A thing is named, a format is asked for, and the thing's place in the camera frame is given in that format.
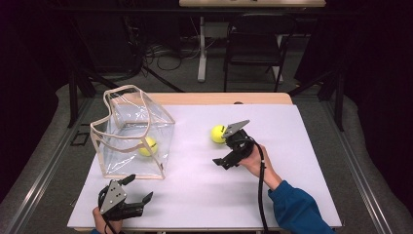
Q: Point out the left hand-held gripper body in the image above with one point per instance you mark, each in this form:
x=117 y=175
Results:
x=113 y=195

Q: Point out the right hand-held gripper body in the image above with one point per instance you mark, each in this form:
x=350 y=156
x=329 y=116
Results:
x=240 y=146

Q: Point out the clear bag with beige trim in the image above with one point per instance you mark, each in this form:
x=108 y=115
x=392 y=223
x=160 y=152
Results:
x=130 y=162

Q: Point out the yellow tennis ball black mark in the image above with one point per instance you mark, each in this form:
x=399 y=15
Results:
x=216 y=135

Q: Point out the plain yellow tennis ball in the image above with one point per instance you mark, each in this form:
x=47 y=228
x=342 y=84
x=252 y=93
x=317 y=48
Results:
x=147 y=148

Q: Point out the person's right hand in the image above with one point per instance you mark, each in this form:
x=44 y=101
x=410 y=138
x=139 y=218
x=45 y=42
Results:
x=256 y=162

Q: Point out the person's left hand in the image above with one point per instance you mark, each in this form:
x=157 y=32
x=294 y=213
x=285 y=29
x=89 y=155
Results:
x=98 y=222

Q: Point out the white table sheet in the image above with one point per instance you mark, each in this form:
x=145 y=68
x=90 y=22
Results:
x=195 y=195

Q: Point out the dark table grommet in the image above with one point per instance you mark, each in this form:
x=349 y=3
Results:
x=238 y=103

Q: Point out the black folding chair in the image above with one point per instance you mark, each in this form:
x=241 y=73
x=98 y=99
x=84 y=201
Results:
x=253 y=55

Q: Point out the black metal stand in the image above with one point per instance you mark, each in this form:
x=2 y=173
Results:
x=339 y=104
x=73 y=97

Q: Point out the white-legged background desk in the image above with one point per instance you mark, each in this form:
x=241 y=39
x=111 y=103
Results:
x=202 y=48

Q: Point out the dark curtain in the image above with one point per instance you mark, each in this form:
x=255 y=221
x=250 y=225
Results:
x=383 y=97
x=26 y=97

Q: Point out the aluminium floor rail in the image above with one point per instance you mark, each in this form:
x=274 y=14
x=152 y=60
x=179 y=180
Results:
x=355 y=169
x=48 y=169

